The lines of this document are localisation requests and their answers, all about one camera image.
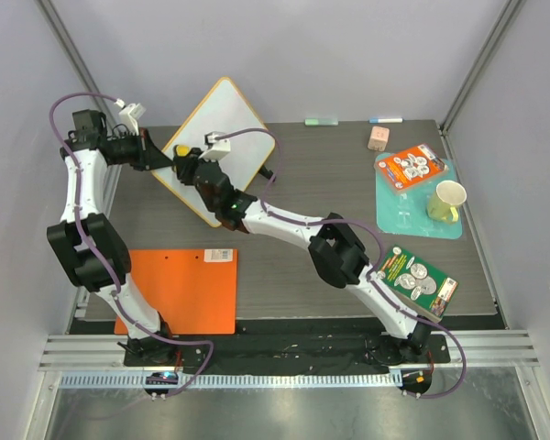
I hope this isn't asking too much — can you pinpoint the orange toy box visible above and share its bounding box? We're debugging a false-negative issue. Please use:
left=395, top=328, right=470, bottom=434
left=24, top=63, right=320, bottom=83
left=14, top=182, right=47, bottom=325
left=375, top=144, right=449, bottom=193

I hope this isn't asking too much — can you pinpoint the aluminium frame rail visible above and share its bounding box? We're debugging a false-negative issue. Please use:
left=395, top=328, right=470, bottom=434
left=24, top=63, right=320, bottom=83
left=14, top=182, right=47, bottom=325
left=444, top=330, right=541, bottom=368

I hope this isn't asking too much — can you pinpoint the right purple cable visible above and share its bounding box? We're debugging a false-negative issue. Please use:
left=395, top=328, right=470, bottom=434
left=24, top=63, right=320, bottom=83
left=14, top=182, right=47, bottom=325
left=219, top=127, right=467, bottom=399

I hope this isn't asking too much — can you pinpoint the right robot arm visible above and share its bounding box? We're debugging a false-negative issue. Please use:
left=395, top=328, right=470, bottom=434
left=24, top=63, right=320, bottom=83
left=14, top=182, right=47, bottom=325
left=173, top=155, right=432, bottom=362

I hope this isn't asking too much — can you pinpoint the orange plastic board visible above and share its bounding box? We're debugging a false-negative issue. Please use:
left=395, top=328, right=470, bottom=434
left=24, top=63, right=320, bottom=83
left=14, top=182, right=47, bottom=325
left=120, top=248, right=237, bottom=336

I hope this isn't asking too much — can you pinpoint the pink cube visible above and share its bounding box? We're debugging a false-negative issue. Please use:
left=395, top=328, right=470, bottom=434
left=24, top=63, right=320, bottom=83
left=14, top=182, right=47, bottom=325
left=368, top=126, right=390, bottom=151

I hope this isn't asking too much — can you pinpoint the purple cable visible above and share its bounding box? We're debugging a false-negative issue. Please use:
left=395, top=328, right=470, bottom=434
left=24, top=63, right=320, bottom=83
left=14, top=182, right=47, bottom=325
left=49, top=92, right=215, bottom=399
left=219, top=127, right=467, bottom=399

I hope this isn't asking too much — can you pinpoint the blue white marker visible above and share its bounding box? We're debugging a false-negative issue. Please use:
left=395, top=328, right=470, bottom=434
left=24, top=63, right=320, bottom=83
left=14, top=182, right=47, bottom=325
left=369, top=117, right=403, bottom=124

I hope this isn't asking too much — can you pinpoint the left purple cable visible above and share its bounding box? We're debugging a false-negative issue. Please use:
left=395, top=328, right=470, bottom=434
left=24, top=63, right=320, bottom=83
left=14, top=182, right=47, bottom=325
left=49, top=92, right=215, bottom=399

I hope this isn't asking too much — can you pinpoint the white slotted cable duct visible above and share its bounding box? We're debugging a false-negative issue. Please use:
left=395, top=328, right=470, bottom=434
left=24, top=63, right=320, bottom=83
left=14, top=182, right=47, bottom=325
left=60, top=370, right=402, bottom=390

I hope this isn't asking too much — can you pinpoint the teal silicone mat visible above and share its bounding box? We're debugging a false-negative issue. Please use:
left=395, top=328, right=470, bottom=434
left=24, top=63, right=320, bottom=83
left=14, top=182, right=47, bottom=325
left=375, top=159, right=463, bottom=240

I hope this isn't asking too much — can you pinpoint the green packaged book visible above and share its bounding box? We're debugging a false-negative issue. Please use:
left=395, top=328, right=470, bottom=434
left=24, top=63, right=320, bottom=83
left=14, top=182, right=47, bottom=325
left=379, top=245, right=459, bottom=323

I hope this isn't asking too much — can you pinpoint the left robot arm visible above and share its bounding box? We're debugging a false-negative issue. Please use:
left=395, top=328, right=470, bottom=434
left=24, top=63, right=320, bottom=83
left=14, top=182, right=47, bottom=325
left=47, top=110, right=177, bottom=366

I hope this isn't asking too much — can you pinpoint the yellow framed whiteboard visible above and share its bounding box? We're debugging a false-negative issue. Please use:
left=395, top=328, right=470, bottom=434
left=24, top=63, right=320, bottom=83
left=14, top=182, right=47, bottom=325
left=153, top=77, right=275, bottom=227

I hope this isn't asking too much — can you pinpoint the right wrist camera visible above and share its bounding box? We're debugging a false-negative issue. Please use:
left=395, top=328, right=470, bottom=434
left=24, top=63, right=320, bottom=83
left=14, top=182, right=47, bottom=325
left=200, top=132, right=231, bottom=161

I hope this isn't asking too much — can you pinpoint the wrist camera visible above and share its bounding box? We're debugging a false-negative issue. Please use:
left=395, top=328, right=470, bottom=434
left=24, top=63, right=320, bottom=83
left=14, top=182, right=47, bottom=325
left=115, top=99, right=146, bottom=135
left=200, top=132, right=231, bottom=161

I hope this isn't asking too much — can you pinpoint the green marker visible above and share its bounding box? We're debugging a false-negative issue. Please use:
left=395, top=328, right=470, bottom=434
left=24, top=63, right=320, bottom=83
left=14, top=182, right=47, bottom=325
left=304, top=118, right=338, bottom=127

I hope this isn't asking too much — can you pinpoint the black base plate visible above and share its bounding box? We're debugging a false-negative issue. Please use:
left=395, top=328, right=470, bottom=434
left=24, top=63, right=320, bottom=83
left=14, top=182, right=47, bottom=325
left=68, top=318, right=450, bottom=368

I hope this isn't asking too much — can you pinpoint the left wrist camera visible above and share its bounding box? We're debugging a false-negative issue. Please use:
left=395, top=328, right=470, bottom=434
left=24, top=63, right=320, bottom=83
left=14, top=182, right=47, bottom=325
left=115, top=99, right=146, bottom=135

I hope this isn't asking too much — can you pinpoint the yellow-green paper cup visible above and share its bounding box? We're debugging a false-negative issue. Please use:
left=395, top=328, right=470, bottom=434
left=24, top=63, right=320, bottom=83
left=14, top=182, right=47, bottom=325
left=426, top=180, right=467, bottom=225

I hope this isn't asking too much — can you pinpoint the yellow black eraser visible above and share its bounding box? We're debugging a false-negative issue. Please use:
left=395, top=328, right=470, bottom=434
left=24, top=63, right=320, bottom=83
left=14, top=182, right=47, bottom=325
left=172, top=145, right=203, bottom=186

